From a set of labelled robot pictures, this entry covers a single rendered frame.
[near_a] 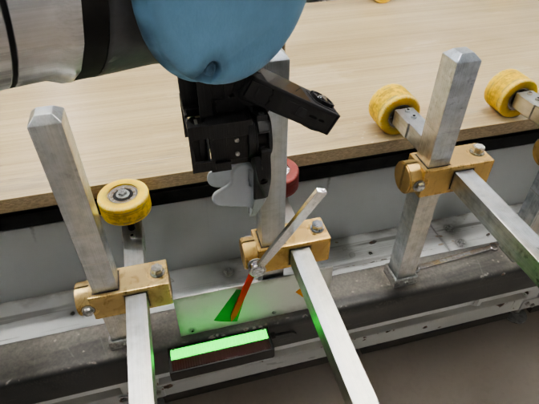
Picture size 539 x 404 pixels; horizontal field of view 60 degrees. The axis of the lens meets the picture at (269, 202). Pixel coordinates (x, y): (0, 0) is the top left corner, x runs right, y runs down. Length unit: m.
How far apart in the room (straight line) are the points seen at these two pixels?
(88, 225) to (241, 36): 0.46
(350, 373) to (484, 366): 1.16
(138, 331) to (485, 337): 1.34
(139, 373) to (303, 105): 0.39
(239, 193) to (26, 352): 0.50
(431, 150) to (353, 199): 0.34
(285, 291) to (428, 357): 0.97
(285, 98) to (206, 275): 0.61
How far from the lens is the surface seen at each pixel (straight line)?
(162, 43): 0.18
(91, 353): 0.84
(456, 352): 1.72
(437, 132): 0.68
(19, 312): 1.05
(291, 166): 0.79
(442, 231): 1.15
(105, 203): 0.76
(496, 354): 1.77
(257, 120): 0.45
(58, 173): 0.58
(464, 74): 0.65
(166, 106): 0.99
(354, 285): 0.88
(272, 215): 0.65
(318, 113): 0.47
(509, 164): 1.19
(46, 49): 0.18
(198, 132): 0.44
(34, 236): 0.95
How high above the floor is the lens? 1.38
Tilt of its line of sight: 41 degrees down
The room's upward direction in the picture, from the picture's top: straight up
